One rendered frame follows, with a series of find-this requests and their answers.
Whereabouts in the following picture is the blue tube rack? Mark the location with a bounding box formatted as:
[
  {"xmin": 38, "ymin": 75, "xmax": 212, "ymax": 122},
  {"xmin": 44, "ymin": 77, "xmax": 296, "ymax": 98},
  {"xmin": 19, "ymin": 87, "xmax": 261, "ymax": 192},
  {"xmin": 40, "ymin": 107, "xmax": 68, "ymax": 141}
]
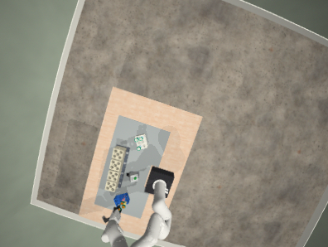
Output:
[{"xmin": 113, "ymin": 193, "xmax": 130, "ymax": 206}]

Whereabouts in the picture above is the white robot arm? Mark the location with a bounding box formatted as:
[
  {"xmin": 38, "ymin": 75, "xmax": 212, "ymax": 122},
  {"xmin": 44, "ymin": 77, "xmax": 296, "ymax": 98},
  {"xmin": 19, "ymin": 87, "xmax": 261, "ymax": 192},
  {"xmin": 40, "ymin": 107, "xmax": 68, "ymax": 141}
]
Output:
[{"xmin": 101, "ymin": 180, "xmax": 171, "ymax": 247}]

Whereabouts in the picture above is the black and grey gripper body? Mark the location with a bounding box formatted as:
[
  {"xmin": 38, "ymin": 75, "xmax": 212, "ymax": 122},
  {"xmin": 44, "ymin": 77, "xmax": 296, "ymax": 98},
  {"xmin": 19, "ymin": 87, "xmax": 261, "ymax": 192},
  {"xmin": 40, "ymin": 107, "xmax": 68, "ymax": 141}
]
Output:
[{"xmin": 109, "ymin": 209, "xmax": 121, "ymax": 223}]

